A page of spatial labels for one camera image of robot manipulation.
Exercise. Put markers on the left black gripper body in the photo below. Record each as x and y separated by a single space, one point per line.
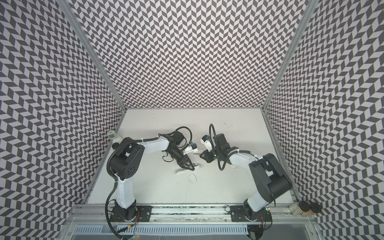
177 154

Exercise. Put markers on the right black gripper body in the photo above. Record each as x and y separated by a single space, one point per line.
210 151

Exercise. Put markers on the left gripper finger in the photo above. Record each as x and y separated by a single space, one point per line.
187 158
185 164

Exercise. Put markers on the white remote control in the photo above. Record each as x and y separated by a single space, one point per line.
183 171

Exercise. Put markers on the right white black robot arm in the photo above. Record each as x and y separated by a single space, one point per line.
270 178

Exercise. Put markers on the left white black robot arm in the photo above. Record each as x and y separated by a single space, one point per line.
124 162

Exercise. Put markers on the jar with black lid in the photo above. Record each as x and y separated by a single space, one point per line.
115 146

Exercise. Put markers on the white bottle green cap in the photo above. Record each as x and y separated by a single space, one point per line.
114 137

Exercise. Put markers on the clear jar black lid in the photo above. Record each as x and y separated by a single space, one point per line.
299 208

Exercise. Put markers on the brown jar black lid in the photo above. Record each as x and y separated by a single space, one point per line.
315 208

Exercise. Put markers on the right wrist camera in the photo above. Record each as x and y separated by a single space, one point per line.
206 141

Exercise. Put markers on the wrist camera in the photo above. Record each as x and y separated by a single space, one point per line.
206 141
191 148

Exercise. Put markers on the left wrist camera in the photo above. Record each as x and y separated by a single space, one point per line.
191 148

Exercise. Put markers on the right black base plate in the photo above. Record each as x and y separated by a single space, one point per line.
240 213

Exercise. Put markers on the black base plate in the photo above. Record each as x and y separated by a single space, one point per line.
240 213
141 213

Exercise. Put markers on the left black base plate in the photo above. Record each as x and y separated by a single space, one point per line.
141 213

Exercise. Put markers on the aluminium mounting rail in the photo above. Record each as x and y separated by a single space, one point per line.
217 214

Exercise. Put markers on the white slotted cable duct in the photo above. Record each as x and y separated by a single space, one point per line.
171 230

